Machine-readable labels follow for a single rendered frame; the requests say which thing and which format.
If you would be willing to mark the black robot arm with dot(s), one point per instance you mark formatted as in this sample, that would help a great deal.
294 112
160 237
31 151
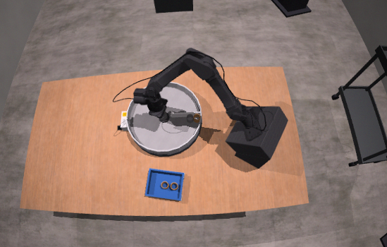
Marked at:
205 68

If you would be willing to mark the blue tray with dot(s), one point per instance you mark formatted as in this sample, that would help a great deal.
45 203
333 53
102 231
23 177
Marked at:
154 189

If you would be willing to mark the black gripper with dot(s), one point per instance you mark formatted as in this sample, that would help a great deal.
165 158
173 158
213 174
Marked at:
159 111

